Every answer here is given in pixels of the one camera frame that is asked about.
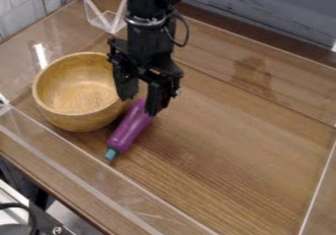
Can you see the clear acrylic corner bracket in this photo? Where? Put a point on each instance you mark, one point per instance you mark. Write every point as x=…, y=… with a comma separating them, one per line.
x=108, y=21

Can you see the purple toy eggplant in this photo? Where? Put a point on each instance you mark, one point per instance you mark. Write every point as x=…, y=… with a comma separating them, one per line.
x=130, y=127

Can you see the clear acrylic tray wall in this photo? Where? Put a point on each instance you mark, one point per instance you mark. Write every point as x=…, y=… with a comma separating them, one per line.
x=237, y=159

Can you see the brown wooden bowl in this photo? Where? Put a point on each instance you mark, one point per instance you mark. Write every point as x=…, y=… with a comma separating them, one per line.
x=74, y=92

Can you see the black metal table bracket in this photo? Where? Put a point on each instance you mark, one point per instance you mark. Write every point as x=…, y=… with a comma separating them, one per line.
x=44, y=224

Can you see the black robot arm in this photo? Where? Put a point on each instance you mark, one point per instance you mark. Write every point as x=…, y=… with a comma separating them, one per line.
x=150, y=12

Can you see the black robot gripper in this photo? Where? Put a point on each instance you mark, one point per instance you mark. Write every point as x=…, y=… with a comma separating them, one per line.
x=141, y=58

